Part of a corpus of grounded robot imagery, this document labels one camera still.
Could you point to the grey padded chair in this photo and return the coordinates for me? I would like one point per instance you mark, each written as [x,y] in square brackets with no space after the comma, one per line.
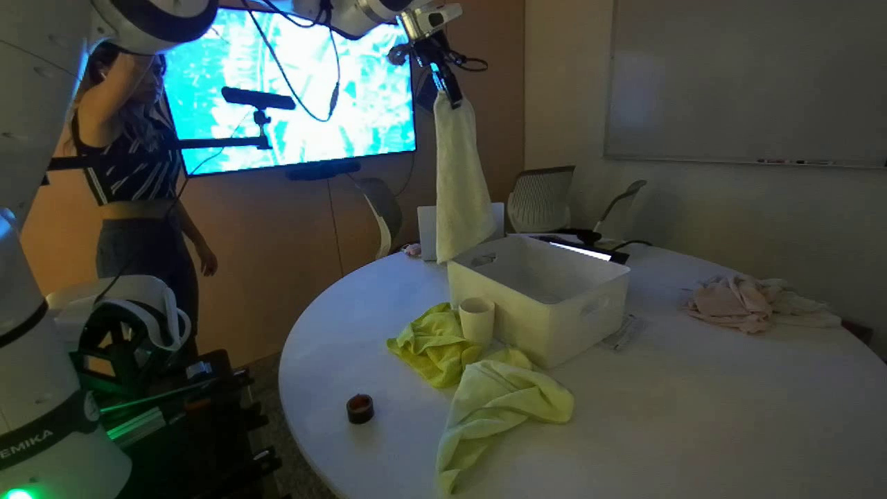
[386,211]

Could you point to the white crumpled cloth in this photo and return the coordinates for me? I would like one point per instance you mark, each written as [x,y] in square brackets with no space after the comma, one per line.
[805,305]

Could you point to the black camera boom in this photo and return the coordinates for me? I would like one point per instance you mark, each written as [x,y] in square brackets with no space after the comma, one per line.
[227,141]

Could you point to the bright yellow towel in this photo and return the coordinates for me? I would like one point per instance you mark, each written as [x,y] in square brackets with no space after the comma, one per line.
[430,346]

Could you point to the black stereo camera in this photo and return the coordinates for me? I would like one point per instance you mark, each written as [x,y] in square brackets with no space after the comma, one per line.
[256,98]

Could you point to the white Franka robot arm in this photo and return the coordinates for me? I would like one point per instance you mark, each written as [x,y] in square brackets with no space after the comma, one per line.
[37,91]

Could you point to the light green towel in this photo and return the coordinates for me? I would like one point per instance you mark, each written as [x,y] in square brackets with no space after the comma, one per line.
[501,398]

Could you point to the pink crumpled cloth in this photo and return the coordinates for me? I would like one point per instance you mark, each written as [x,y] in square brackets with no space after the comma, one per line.
[730,302]

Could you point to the white headset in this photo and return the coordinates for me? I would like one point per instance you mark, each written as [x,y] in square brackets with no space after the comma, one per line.
[141,301]

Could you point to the wall television screen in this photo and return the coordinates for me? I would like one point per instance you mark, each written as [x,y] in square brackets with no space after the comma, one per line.
[369,91]

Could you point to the black masking tape roll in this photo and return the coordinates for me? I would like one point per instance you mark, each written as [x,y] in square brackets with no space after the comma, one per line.
[361,409]

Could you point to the white plastic basket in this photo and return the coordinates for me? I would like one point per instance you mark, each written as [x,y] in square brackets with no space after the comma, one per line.
[556,305]

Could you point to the black robot cart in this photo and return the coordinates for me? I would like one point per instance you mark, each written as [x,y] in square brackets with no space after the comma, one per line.
[175,425]

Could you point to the tablet with lit screen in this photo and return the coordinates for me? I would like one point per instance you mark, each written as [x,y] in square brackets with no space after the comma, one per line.
[586,247]

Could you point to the person in striped top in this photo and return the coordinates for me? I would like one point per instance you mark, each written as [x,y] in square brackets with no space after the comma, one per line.
[141,183]

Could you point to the wall whiteboard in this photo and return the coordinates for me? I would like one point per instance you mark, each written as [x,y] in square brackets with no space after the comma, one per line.
[738,84]

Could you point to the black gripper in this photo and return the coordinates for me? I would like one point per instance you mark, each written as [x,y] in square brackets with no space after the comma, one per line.
[429,50]

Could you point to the grey mesh office chair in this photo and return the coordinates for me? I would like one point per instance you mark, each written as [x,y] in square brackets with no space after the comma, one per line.
[543,198]
[620,208]

